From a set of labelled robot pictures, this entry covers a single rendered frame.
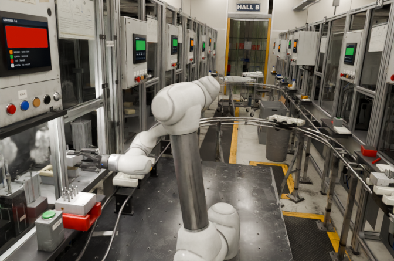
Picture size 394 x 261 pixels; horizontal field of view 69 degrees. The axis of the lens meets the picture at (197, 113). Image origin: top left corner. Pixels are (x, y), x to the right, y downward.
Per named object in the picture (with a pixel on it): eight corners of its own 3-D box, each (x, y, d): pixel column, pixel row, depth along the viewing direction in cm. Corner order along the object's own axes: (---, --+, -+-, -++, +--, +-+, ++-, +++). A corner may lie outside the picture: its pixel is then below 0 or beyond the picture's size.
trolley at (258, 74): (264, 108, 780) (267, 73, 757) (243, 107, 780) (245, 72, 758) (258, 102, 862) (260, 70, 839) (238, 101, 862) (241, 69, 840)
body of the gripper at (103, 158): (114, 166, 153) (97, 165, 154) (113, 152, 151) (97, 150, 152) (107, 172, 146) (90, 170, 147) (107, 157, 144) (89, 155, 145)
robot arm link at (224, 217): (244, 244, 135) (247, 203, 130) (227, 269, 120) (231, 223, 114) (213, 232, 143) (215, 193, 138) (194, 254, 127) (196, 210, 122)
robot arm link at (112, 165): (124, 152, 151) (113, 151, 152) (116, 158, 142) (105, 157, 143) (124, 168, 153) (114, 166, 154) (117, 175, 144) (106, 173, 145)
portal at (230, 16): (264, 97, 945) (271, 14, 883) (223, 95, 964) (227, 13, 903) (264, 97, 954) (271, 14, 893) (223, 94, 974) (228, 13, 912)
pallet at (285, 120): (267, 124, 325) (268, 115, 322) (273, 122, 335) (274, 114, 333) (299, 131, 302) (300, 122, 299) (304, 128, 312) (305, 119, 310)
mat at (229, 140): (234, 192, 331) (234, 190, 331) (184, 186, 340) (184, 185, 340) (240, 100, 894) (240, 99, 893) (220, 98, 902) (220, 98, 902)
